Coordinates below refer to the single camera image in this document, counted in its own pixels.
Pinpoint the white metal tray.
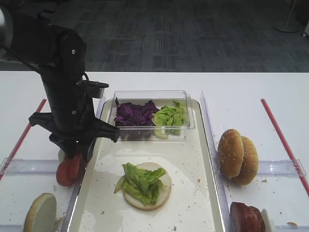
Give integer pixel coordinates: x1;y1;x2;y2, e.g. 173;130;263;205
69;100;219;232

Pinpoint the sesame burger bun front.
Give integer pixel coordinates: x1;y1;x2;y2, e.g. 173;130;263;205
234;136;259;186

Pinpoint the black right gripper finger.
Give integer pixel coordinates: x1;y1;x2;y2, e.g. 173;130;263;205
93;118;120;143

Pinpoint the bottom bun on tray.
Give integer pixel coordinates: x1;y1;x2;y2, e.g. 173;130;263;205
122;161;172;211

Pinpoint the tomato slice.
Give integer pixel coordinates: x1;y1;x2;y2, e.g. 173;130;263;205
69;149;82;179
56;160;74;187

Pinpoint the purple cabbage pile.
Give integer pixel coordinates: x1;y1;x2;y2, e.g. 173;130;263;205
114;98;159;141

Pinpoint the clear pusher rail tomato lane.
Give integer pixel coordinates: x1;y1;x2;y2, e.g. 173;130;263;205
0;159;59;175

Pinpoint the red strip left side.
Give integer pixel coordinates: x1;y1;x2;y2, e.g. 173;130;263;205
0;98;47;181

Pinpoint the clear divider strip left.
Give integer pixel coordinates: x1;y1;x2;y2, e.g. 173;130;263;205
60;94;107;232

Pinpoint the red strip right side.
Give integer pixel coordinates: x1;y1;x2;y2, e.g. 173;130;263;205
260;99;309;195

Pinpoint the red strip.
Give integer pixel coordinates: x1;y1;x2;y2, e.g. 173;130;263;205
260;99;309;195
0;98;47;181

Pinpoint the white pusher block tomato lane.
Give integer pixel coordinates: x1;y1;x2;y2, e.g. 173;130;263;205
58;149;66;163

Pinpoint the dark red meat patty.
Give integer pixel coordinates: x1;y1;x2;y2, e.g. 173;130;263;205
230;202;266;232

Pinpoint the white pusher block patty lane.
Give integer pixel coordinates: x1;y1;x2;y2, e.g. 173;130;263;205
261;209;277;232

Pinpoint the sesame burger bun rear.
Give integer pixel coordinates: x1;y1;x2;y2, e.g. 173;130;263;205
218;129;244;179

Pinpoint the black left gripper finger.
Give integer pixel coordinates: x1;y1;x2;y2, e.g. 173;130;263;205
28;112;56;133

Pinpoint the clear plastic salad container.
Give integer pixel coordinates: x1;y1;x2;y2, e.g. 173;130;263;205
103;90;195;141

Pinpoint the clear pusher rail bun lane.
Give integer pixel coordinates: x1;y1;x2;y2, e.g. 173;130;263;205
257;159;307;178

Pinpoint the sesame burger bun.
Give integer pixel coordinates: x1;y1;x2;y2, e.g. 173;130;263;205
234;136;259;186
218;129;244;179

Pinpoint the clear pusher rail patty lane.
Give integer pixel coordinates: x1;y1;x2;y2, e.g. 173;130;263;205
270;225;309;232

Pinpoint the metal stand base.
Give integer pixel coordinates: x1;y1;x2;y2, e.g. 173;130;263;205
273;0;299;33

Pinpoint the green lettuce pile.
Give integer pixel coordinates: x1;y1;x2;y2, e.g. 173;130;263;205
153;101;185;139

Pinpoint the tomato slice on rail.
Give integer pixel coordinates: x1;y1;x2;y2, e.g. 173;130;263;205
56;160;74;187

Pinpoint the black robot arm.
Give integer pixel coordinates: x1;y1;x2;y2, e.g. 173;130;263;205
0;1;120;143

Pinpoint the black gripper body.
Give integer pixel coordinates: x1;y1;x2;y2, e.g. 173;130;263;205
42;74;95;147

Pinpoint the bun half left lane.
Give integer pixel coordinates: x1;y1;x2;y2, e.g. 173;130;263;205
23;193;56;232

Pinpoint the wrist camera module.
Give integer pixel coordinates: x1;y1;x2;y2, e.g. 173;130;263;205
76;80;109;99

